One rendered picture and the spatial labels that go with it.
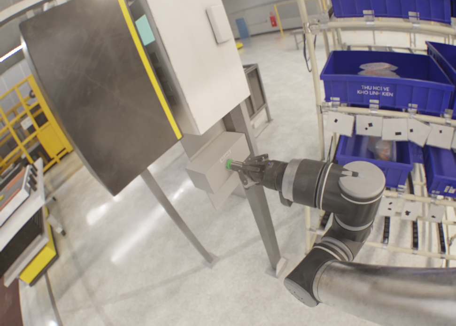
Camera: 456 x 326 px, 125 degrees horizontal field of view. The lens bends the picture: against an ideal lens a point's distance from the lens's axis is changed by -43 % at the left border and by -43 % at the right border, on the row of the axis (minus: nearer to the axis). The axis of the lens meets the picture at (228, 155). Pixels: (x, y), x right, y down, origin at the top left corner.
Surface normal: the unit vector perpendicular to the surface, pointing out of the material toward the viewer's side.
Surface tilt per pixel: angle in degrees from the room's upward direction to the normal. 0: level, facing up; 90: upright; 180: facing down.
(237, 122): 90
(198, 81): 90
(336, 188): 43
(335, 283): 50
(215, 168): 90
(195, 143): 90
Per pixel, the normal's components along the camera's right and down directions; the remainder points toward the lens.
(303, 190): -0.65, 0.21
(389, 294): -0.85, -0.52
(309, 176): -0.54, -0.36
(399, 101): -0.52, 0.66
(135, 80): 0.77, 0.15
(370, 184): -0.30, -0.78
